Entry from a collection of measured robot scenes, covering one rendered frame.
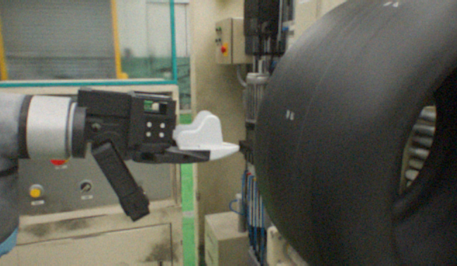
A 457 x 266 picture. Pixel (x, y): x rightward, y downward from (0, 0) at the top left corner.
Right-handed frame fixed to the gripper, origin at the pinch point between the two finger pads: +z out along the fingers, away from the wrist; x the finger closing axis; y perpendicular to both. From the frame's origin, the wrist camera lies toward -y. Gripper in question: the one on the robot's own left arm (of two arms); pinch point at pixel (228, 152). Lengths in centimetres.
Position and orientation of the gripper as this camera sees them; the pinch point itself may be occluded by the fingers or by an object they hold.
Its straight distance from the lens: 48.8
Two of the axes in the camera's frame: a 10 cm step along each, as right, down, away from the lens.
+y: 1.3, -9.7, -2.0
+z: 9.5, 0.6, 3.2
